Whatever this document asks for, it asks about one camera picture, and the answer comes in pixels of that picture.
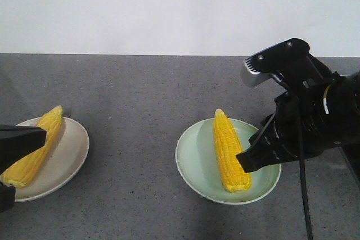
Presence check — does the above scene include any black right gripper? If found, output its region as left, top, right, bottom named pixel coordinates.
left=236, top=79, right=344, bottom=173

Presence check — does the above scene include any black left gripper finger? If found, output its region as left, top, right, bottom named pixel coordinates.
left=1, top=125, right=46, bottom=173
left=0, top=183, right=16, bottom=213

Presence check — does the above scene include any yellow corn cob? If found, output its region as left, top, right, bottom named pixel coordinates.
left=1, top=105, right=63, bottom=188
left=213, top=108, right=252, bottom=193

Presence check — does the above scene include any beige round plate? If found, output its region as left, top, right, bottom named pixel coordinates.
left=15, top=117, right=89, bottom=202

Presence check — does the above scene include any light green round plate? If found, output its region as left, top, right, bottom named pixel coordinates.
left=175, top=118, right=281, bottom=205

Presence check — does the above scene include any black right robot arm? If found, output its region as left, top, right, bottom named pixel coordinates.
left=236, top=73, right=359, bottom=173

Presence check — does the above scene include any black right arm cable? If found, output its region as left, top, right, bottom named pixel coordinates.
left=278, top=79, right=314, bottom=240

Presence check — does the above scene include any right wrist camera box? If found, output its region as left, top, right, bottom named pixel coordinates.
left=240, top=38, right=324, bottom=87

